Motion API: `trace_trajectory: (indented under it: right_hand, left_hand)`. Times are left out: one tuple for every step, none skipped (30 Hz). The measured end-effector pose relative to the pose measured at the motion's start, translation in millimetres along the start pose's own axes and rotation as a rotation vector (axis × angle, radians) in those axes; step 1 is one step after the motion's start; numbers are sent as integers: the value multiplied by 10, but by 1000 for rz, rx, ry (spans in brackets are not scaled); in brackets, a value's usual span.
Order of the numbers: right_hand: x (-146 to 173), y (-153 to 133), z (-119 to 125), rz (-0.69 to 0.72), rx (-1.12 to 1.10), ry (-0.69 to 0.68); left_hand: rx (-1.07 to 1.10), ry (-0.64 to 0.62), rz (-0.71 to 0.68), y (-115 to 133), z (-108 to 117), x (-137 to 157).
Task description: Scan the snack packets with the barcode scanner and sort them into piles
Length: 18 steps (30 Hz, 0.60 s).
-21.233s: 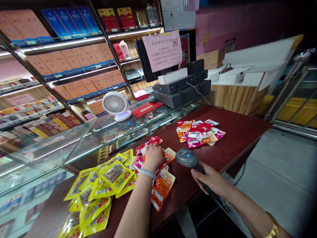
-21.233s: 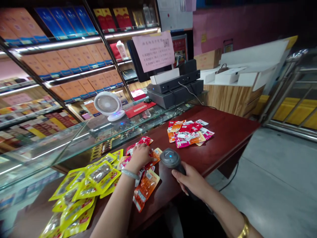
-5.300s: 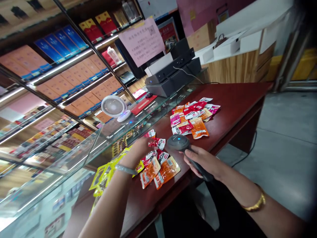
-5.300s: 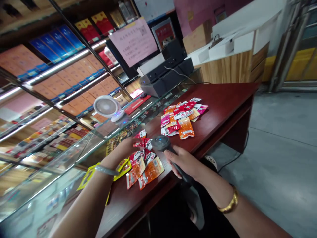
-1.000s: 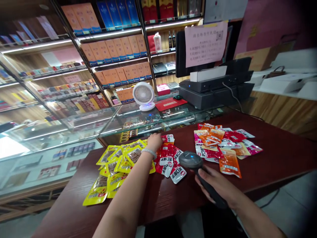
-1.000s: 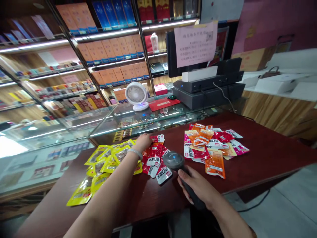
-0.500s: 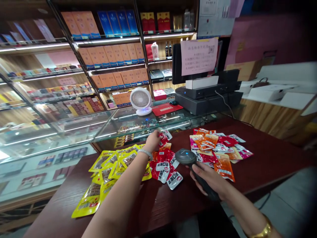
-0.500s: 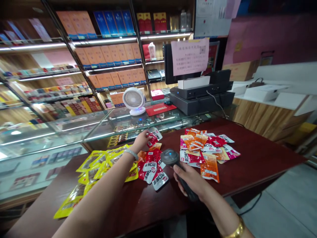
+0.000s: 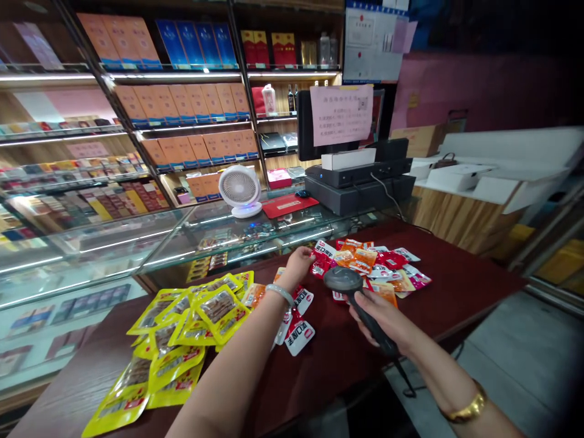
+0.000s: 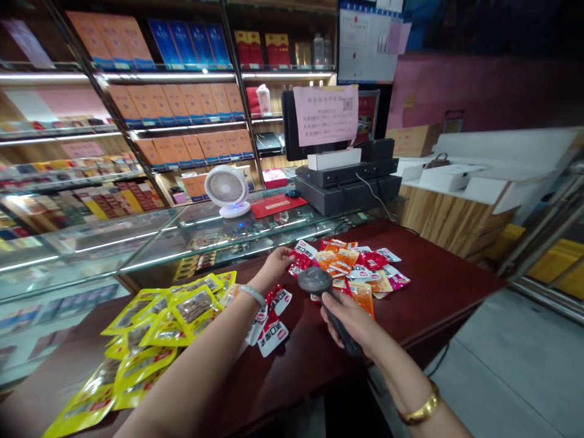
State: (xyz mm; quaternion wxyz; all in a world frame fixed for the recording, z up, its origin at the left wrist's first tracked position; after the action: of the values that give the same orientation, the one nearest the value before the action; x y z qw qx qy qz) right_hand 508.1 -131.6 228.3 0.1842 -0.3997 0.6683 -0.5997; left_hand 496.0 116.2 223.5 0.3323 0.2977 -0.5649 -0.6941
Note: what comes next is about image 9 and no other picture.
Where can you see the grey handheld barcode scanner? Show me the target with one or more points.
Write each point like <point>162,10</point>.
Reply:
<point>343,279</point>

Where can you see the orange snack packet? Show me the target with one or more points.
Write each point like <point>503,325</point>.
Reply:
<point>253,295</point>

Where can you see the cardboard box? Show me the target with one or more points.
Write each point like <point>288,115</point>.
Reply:
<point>419,139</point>

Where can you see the pile of red orange packets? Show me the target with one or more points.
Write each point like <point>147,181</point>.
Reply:
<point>388,269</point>

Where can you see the person's right hand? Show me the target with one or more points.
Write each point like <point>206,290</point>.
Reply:
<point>385,319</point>

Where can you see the brown handbag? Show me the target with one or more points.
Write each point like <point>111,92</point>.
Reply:
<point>446,161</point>

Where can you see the person's right fingers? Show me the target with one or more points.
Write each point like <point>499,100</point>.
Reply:
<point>361,305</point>

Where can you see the white desk fan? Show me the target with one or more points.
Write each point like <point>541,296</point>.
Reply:
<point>238,187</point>

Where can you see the white flat box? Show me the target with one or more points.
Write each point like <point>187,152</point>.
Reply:
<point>456,177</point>

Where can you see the notice board with papers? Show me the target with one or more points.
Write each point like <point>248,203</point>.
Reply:
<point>369,43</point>

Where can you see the pile of yellow packets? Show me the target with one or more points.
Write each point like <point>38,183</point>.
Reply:
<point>182,333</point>

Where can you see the black monitor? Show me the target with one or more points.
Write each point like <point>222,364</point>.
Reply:
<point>305,137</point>

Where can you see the white and wood counter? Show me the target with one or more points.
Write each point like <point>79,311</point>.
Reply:
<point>483,210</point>

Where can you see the single red snack packet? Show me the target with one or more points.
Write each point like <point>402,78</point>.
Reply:
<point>323,261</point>

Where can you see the person's left fingers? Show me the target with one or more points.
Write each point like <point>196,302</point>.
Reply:
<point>302,249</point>

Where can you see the black computer mouse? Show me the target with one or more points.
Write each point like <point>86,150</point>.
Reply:
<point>302,193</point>

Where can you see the wall shelf with cartons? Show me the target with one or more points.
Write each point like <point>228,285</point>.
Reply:
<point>150,114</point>

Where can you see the red mouse pad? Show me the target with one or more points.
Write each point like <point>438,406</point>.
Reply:
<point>288,205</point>

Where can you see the person's left hand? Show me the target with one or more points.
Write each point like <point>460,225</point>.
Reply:
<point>295,269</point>

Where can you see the glass display counter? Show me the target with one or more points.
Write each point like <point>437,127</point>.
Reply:
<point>114,255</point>

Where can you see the white receipt printer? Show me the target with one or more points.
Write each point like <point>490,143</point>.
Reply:
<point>349,159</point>

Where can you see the pink paper notice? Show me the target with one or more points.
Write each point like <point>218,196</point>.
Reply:
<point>341,116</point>

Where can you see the cluster of red-white packets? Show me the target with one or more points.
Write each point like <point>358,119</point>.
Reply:
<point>301,328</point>

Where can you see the person's left thumb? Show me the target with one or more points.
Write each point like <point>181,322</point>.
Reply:
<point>311,259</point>

